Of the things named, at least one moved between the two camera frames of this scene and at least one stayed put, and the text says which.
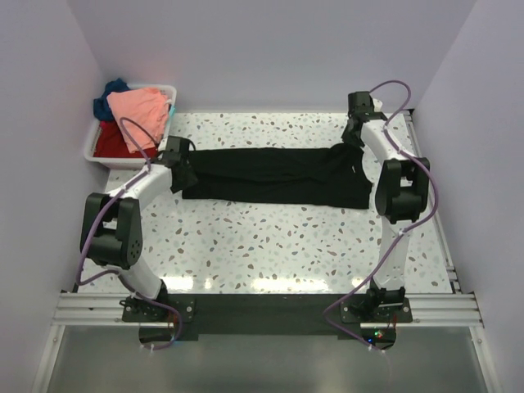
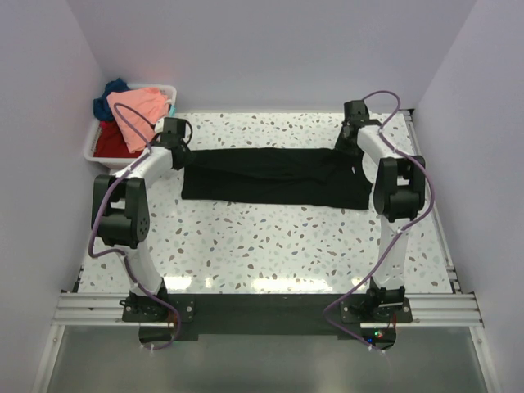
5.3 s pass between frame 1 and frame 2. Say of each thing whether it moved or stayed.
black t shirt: stayed
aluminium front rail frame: stayed
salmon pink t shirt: stayed
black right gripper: moved
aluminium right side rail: stayed
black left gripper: moved
